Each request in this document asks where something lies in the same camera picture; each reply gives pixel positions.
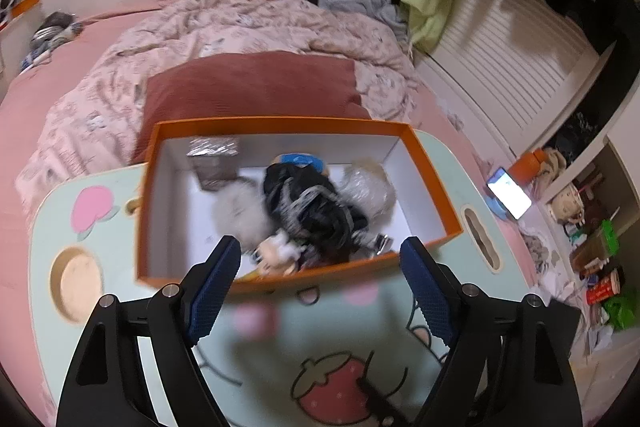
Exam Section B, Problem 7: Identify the orange cardboard box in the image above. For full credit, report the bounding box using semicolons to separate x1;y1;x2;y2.
135;119;463;295

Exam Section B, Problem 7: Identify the mint cartoon lap table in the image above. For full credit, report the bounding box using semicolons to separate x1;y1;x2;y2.
27;127;538;427

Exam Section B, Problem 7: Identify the red pillow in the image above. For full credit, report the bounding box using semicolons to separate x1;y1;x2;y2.
132;51;371;162

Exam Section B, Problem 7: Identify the orange tray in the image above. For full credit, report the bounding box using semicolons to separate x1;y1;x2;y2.
10;0;41;20

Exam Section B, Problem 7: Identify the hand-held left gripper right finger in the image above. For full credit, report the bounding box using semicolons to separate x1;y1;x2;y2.
399;236;583;427

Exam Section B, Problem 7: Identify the clear plastic ball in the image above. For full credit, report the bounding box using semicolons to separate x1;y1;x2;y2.
342;159;398;215

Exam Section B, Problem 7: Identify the floral quilt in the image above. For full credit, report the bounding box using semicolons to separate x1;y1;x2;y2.
15;0;426;208

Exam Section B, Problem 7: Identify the tan plush toy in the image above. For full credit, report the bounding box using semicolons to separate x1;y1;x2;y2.
212;182;266;243

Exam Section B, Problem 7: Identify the small doll figurine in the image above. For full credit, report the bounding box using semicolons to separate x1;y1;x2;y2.
252;229;301;278

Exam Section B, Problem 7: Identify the cream cloth bag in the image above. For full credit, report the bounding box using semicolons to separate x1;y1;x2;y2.
542;147;568;180

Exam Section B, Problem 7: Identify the smartphone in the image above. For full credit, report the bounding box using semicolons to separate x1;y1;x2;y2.
486;167;533;220

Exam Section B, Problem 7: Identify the green plastic bag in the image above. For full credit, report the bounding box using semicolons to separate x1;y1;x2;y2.
602;294;638;330

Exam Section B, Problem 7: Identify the red snack can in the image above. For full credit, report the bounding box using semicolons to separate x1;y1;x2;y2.
585;277;621;305

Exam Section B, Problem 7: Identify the grey striped clothes bundle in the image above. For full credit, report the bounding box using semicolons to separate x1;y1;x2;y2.
20;9;83;68

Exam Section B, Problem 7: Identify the white slatted panel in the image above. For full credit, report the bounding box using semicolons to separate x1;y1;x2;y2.
415;0;616;158

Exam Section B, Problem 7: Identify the small orange container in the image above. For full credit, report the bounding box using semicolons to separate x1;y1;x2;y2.
512;148;546;182

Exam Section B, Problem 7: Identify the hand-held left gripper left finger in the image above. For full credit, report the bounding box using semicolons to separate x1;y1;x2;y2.
56;234;242;427

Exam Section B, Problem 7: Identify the dark card box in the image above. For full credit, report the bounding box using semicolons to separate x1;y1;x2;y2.
187;136;241;190

